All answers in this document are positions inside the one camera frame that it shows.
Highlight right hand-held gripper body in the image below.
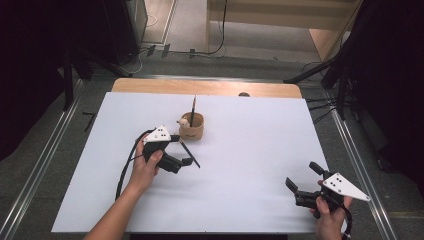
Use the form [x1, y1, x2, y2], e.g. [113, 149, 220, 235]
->
[294, 169, 372, 215]

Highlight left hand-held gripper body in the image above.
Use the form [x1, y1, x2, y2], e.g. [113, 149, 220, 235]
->
[142, 124, 184, 175]

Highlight wooden cup with animal figure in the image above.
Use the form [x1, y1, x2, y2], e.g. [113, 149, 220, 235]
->
[176, 111, 205, 141]

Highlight person's left hand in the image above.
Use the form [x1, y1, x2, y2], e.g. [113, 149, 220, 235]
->
[127, 139, 165, 195]

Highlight person's right hand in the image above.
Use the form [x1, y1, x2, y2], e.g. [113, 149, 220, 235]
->
[309, 179, 354, 240]

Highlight white table mat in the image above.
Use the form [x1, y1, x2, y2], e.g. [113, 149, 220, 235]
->
[51, 91, 349, 234]

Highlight black metal stand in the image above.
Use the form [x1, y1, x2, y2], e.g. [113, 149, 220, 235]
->
[282, 49, 354, 122]
[61, 46, 134, 112]

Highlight black curtain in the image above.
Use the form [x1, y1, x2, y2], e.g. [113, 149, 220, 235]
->
[0, 0, 148, 163]
[329, 0, 424, 198]

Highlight light wooden furniture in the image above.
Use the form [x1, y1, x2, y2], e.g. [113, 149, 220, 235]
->
[204, 0, 364, 63]

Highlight metal floor rail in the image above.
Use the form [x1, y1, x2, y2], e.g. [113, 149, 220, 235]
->
[0, 79, 85, 240]
[323, 89, 398, 240]

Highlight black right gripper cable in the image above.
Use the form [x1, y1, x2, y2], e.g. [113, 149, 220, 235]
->
[341, 203, 354, 240]

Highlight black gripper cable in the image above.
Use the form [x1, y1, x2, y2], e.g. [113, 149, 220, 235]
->
[341, 203, 354, 240]
[114, 127, 157, 202]

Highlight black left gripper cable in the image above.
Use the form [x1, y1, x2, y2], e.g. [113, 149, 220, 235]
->
[114, 127, 157, 202]

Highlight bundle of black floor cables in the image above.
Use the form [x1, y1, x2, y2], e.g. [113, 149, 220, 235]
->
[304, 95, 338, 125]

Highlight white floor cable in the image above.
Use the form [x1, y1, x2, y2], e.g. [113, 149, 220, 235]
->
[126, 14, 158, 75]

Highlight black hanging cable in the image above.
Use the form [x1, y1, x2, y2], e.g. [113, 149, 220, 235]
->
[171, 0, 229, 57]

